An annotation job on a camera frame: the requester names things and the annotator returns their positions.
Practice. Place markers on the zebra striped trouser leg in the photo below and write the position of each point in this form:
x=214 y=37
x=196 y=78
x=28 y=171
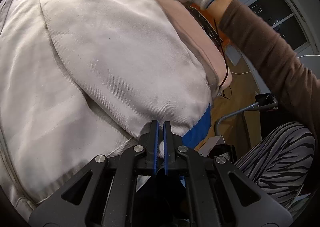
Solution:
x=279 y=164

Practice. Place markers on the orange patterned covered box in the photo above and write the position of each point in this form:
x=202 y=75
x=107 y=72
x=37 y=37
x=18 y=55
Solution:
x=207 y=24

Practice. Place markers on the tan bed blanket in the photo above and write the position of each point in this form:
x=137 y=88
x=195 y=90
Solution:
x=199 y=43

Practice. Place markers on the dark night window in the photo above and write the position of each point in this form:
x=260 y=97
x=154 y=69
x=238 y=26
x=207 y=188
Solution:
x=281 y=18

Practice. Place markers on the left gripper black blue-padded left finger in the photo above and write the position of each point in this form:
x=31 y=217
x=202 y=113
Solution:
x=150 y=143

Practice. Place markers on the white and blue jacket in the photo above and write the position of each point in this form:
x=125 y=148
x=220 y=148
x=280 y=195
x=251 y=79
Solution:
x=85 y=77

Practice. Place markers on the grey metal chair frame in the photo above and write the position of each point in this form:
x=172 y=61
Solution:
x=262 y=102

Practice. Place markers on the brown sleeved right forearm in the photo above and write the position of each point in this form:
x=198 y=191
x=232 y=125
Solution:
x=293 y=85

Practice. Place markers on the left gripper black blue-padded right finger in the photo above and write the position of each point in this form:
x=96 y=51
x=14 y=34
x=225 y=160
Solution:
x=172 y=163

